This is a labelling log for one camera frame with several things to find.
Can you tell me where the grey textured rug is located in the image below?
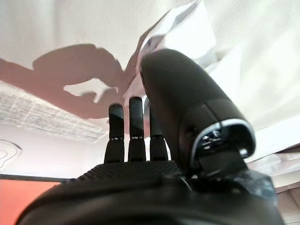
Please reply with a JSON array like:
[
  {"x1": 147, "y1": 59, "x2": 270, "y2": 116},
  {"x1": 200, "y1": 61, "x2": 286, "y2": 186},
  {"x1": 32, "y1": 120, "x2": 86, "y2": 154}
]
[{"x1": 0, "y1": 81, "x2": 109, "y2": 144}]

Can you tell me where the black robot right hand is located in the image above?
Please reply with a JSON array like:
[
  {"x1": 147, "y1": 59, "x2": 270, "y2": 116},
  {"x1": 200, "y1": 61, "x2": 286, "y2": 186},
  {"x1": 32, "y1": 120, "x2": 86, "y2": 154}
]
[{"x1": 15, "y1": 48, "x2": 285, "y2": 225}]

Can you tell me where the white garment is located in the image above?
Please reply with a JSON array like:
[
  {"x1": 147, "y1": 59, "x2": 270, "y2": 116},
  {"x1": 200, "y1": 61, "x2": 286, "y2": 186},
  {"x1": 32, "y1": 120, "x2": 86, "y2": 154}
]
[{"x1": 121, "y1": 0, "x2": 242, "y2": 100}]

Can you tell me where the small oval floor mat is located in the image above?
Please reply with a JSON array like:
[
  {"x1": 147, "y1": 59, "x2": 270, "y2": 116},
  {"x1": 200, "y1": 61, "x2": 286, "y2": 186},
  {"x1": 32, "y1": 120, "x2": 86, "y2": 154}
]
[{"x1": 0, "y1": 139, "x2": 23, "y2": 170}]

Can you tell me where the bed with grey mattress cover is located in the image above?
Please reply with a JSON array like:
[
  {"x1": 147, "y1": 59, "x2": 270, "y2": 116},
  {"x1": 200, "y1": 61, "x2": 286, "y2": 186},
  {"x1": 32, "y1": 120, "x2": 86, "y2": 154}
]
[{"x1": 0, "y1": 0, "x2": 300, "y2": 141}]

